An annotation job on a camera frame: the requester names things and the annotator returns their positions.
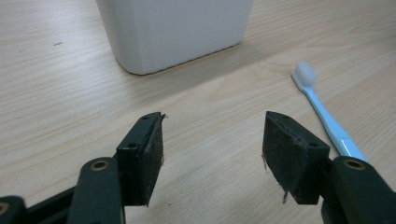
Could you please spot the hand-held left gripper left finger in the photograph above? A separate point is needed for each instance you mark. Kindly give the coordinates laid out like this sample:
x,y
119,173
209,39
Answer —
x,y
140,161

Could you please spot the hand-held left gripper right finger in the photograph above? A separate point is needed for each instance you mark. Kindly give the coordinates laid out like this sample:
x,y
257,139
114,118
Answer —
x,y
292,155

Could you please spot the light blue toothbrush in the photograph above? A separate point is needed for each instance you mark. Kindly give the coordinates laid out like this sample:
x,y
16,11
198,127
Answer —
x,y
323,115

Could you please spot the white plastic cup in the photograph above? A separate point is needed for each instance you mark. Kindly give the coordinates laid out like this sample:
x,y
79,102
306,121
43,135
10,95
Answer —
x,y
174,31

